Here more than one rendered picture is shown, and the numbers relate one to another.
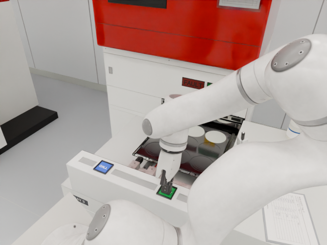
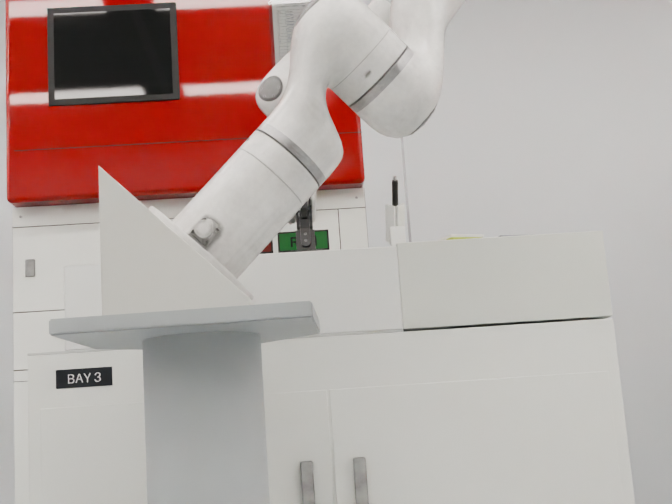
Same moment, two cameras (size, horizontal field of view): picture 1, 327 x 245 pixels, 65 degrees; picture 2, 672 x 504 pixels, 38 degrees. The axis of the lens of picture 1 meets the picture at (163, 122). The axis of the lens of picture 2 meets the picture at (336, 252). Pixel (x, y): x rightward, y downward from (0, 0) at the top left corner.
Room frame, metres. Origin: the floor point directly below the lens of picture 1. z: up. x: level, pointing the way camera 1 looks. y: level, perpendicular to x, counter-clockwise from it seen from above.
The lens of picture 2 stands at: (-0.89, 0.68, 0.66)
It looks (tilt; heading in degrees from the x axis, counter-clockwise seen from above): 10 degrees up; 333
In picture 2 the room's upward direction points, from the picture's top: 4 degrees counter-clockwise
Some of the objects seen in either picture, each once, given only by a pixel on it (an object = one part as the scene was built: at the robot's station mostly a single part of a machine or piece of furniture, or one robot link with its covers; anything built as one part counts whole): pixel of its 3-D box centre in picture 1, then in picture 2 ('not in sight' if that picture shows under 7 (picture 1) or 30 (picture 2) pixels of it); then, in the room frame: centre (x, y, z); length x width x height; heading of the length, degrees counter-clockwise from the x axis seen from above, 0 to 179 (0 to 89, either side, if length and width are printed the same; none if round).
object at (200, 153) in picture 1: (187, 143); not in sight; (0.96, -0.11, 0.90); 0.34 x 0.34 x 0.01; 66
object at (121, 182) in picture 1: (135, 193); (234, 301); (0.65, 0.10, 0.89); 0.55 x 0.09 x 0.14; 66
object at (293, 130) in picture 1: (297, 129); not in sight; (0.93, -0.58, 1.01); 0.07 x 0.07 x 0.10
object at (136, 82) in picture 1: (170, 91); (193, 282); (1.24, -0.03, 1.02); 0.81 x 0.03 x 0.40; 66
